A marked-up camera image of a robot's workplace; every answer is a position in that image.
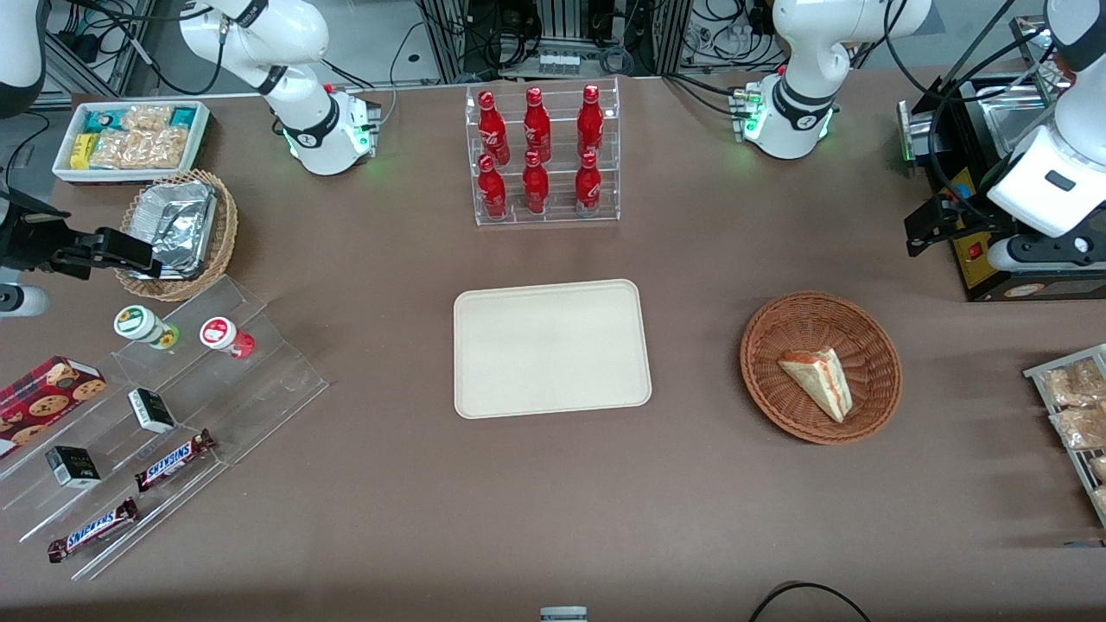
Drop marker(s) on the black machine with yellow label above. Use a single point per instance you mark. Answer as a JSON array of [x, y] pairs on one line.
[[1002, 281]]

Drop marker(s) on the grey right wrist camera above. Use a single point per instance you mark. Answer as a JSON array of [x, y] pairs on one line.
[[22, 301]]

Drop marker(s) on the small black box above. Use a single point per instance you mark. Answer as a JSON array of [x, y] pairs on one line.
[[73, 466], [152, 410]]

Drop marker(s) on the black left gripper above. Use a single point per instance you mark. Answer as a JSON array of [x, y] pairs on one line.
[[969, 218]]

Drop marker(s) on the white plastic snack bin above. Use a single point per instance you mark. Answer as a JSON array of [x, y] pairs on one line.
[[203, 142]]

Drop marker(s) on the round brown wicker basket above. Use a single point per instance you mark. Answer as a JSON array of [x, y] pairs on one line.
[[799, 328]]

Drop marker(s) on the wicker basket with foil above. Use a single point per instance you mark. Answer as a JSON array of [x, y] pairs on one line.
[[226, 225]]

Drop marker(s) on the large clear cracker bag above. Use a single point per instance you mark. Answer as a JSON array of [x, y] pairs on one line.
[[143, 149]]

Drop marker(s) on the triangle sandwich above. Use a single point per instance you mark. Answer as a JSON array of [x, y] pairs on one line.
[[821, 380]]

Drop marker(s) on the green label white cup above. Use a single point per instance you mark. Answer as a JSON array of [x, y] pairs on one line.
[[138, 323]]

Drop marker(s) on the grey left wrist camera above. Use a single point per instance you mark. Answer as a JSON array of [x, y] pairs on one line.
[[1045, 252]]

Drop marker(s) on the beige plastic tray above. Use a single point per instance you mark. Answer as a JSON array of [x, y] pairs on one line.
[[553, 350]]

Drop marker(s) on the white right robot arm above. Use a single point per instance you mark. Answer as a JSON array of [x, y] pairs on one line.
[[320, 130]]

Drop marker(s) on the red label white cup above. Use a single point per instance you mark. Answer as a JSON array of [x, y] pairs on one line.
[[220, 333]]

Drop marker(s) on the teal snack packet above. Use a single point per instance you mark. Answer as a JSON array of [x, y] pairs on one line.
[[104, 121]]

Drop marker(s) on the clear bag of bread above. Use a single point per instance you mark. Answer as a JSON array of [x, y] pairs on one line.
[[1076, 384], [1082, 428]]

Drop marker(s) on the clear acrylic stepped stand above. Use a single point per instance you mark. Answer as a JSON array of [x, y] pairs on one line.
[[259, 380]]

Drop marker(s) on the aluminium frame rack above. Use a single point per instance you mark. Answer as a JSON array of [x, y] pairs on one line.
[[665, 34]]

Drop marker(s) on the silver foil tray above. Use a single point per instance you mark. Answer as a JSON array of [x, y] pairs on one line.
[[177, 225]]

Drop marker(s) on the grey metal bread tray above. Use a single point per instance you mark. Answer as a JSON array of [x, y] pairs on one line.
[[1037, 373]]

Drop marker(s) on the clear acrylic bottle rack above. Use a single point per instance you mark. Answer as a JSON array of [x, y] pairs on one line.
[[557, 212]]

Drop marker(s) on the red cookie box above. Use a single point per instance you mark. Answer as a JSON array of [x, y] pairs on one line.
[[43, 399]]

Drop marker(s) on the yellow snack packet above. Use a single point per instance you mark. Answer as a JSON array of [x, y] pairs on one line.
[[82, 151]]

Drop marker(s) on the Snickers bar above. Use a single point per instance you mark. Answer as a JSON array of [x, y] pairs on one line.
[[173, 460], [93, 529]]

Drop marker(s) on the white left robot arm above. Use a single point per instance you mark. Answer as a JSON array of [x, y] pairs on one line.
[[808, 52]]

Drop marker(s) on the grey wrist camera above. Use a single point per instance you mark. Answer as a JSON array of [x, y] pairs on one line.
[[1045, 252], [22, 301]]

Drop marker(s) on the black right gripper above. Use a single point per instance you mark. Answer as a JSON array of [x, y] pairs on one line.
[[26, 243]]

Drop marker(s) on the small clear cracker bag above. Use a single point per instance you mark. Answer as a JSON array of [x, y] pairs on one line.
[[147, 117]]

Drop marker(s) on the white power strip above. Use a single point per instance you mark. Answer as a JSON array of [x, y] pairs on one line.
[[558, 64]]

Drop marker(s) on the red cola bottle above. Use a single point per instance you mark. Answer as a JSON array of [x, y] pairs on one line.
[[493, 134], [587, 188], [536, 188], [492, 192], [537, 130], [590, 128]]

